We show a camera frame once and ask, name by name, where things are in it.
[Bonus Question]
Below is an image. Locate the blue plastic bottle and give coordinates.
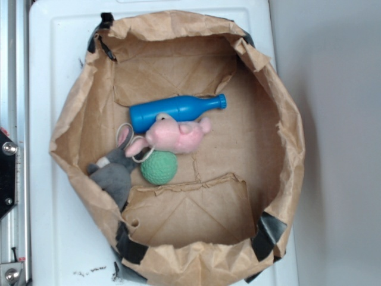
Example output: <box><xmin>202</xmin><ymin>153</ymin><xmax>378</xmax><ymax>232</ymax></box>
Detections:
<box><xmin>129</xmin><ymin>94</ymin><xmax>227</xmax><ymax>133</ymax></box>

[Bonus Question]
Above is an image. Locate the pink plush pig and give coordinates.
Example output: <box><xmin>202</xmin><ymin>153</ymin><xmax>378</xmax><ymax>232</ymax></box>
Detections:
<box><xmin>125</xmin><ymin>113</ymin><xmax>211</xmax><ymax>157</ymax></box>

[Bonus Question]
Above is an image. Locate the green textured ball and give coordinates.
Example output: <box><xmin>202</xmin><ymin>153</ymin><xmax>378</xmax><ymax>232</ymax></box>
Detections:
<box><xmin>140</xmin><ymin>151</ymin><xmax>178</xmax><ymax>185</ymax></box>

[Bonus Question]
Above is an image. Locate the brown paper bag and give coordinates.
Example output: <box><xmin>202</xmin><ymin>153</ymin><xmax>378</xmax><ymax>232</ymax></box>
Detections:
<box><xmin>49</xmin><ymin>11</ymin><xmax>305</xmax><ymax>285</ymax></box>

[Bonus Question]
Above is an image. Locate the grey plush bunny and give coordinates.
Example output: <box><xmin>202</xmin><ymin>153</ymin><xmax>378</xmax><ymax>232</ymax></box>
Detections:
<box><xmin>86</xmin><ymin>123</ymin><xmax>138</xmax><ymax>211</ymax></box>

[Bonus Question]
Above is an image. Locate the white plastic tray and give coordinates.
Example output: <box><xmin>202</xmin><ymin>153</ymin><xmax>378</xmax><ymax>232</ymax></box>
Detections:
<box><xmin>28</xmin><ymin>0</ymin><xmax>299</xmax><ymax>286</ymax></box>

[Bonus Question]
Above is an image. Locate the black metal bracket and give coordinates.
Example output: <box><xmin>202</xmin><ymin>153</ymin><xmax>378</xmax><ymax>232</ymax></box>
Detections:
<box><xmin>1</xmin><ymin>127</ymin><xmax>18</xmax><ymax>220</ymax></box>

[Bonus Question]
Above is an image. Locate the aluminium frame rail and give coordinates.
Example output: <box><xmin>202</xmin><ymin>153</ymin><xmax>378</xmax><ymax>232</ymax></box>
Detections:
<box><xmin>1</xmin><ymin>1</ymin><xmax>33</xmax><ymax>285</ymax></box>

